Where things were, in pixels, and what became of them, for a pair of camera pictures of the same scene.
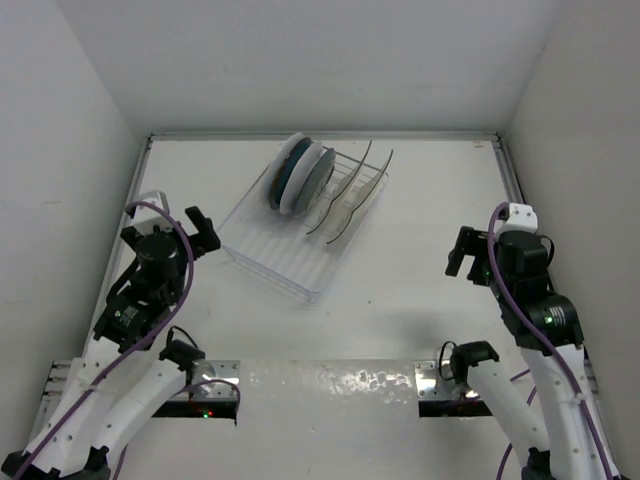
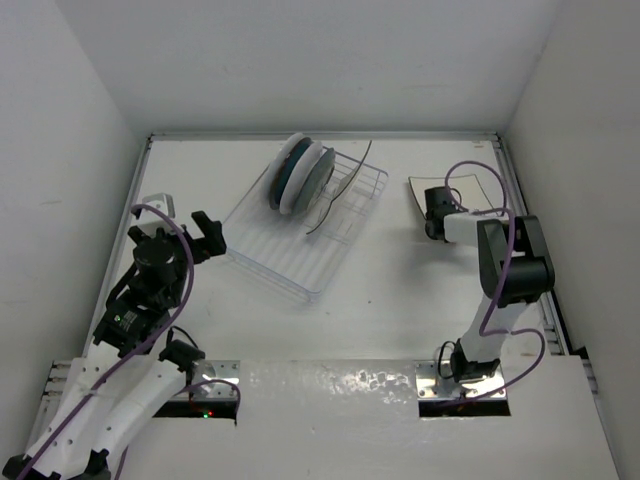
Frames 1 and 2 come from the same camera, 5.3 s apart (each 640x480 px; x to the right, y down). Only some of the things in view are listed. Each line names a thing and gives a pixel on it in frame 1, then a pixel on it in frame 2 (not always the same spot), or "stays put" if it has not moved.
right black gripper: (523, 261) -> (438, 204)
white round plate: (300, 178) stays put
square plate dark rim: (362, 195) -> (465, 188)
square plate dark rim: (341, 185) stays put
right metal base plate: (435, 381) stays put
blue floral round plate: (317, 180) stays put
